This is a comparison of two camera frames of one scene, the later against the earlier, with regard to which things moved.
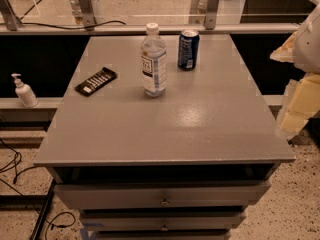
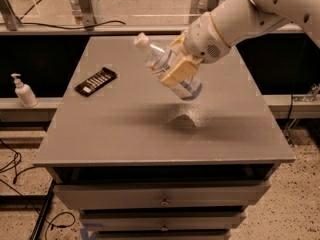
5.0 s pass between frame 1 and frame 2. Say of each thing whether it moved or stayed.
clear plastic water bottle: moved
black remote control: stayed
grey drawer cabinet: stayed
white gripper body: moved
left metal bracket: stayed
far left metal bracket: stayed
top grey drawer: stayed
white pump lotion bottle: stayed
